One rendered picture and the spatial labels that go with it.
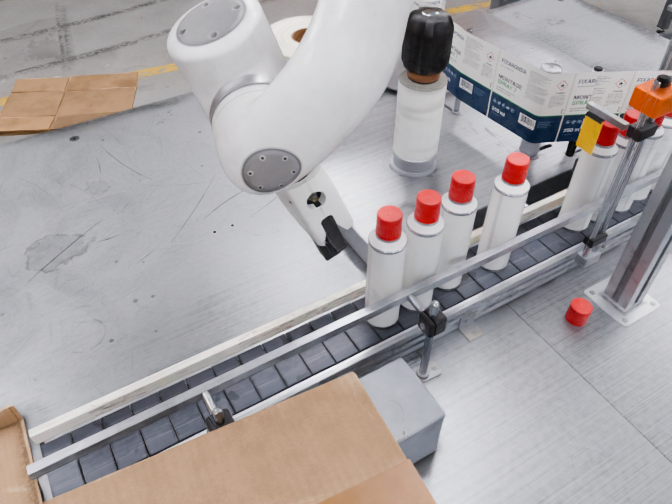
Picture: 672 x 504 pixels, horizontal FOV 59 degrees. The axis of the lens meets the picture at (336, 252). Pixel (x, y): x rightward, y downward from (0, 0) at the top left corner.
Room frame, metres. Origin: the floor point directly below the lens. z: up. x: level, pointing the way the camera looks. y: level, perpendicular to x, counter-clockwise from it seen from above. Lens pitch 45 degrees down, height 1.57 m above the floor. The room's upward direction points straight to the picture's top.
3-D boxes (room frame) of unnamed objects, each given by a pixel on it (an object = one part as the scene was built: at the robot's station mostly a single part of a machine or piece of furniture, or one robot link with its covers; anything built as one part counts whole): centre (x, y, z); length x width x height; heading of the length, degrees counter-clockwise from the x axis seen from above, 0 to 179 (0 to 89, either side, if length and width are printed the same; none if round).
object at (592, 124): (0.72, -0.37, 1.09); 0.03 x 0.01 x 0.06; 31
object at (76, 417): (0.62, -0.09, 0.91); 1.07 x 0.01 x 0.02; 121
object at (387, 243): (0.56, -0.07, 0.98); 0.05 x 0.05 x 0.20
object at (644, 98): (0.70, -0.39, 1.05); 0.10 x 0.04 x 0.33; 31
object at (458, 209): (0.63, -0.17, 0.98); 0.05 x 0.05 x 0.20
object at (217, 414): (0.35, 0.14, 0.91); 0.07 x 0.03 x 0.16; 31
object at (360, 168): (1.18, -0.24, 0.86); 0.80 x 0.67 x 0.05; 121
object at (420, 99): (0.94, -0.15, 1.03); 0.09 x 0.09 x 0.30
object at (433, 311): (0.51, -0.12, 0.91); 0.07 x 0.03 x 0.16; 31
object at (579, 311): (0.59, -0.39, 0.85); 0.03 x 0.03 x 0.03
